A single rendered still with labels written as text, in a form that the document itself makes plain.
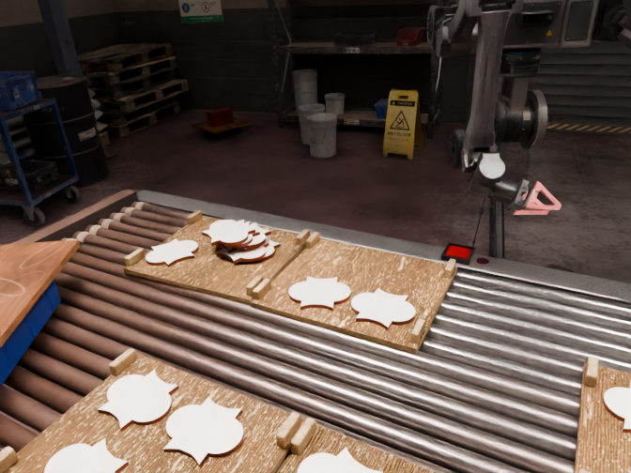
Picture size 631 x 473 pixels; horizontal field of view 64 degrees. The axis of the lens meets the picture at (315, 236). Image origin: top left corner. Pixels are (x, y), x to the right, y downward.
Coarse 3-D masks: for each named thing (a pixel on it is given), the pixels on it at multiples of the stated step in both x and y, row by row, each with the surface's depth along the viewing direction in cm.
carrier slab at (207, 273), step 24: (168, 240) 150; (192, 240) 149; (288, 240) 146; (144, 264) 138; (192, 264) 137; (216, 264) 136; (240, 264) 136; (264, 264) 135; (288, 264) 137; (192, 288) 128; (216, 288) 126; (240, 288) 125
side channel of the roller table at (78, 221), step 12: (120, 192) 182; (132, 192) 181; (96, 204) 174; (108, 204) 173; (120, 204) 177; (72, 216) 166; (84, 216) 165; (96, 216) 169; (108, 216) 173; (48, 228) 158; (60, 228) 158; (72, 228) 161; (84, 228) 165; (24, 240) 152; (36, 240) 151; (48, 240) 154
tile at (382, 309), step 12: (360, 300) 116; (372, 300) 116; (384, 300) 116; (396, 300) 115; (360, 312) 113; (372, 312) 112; (384, 312) 112; (396, 312) 112; (408, 312) 112; (384, 324) 108; (396, 324) 109
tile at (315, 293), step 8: (312, 280) 125; (320, 280) 125; (328, 280) 125; (336, 280) 124; (296, 288) 122; (304, 288) 122; (312, 288) 122; (320, 288) 121; (328, 288) 121; (336, 288) 121; (344, 288) 121; (296, 296) 119; (304, 296) 119; (312, 296) 119; (320, 296) 119; (328, 296) 118; (336, 296) 118; (344, 296) 118; (304, 304) 116; (312, 304) 116; (320, 304) 116; (328, 304) 116; (336, 304) 117
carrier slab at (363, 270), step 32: (320, 256) 137; (352, 256) 136; (384, 256) 135; (288, 288) 124; (352, 288) 123; (384, 288) 122; (416, 288) 121; (448, 288) 123; (320, 320) 112; (352, 320) 112; (416, 320) 111; (416, 352) 103
